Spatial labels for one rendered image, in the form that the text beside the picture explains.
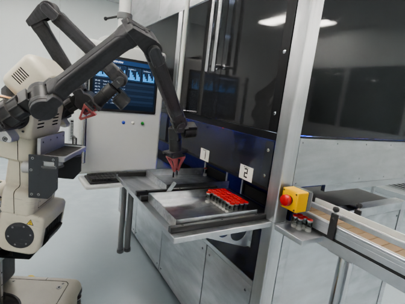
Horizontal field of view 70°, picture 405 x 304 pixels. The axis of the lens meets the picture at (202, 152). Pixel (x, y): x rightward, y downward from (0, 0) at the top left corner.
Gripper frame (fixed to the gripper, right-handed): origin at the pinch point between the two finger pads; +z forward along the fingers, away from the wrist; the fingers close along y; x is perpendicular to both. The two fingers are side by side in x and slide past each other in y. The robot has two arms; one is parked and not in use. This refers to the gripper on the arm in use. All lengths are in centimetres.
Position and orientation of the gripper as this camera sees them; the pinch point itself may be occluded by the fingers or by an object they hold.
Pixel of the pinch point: (176, 169)
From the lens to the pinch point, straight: 134.1
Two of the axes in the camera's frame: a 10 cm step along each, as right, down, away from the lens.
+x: -6.5, -1.8, 7.4
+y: 7.6, -1.7, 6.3
